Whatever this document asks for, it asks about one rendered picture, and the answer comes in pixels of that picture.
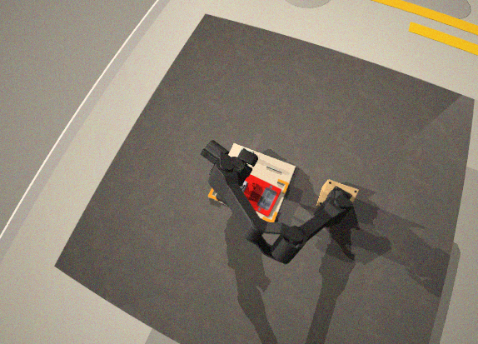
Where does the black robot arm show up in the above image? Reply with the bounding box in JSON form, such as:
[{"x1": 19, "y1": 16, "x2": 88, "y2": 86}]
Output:
[{"x1": 201, "y1": 140, "x2": 354, "y2": 264}]

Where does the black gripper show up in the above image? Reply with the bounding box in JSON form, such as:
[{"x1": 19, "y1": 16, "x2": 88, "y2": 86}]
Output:
[{"x1": 216, "y1": 149, "x2": 258, "y2": 206}]

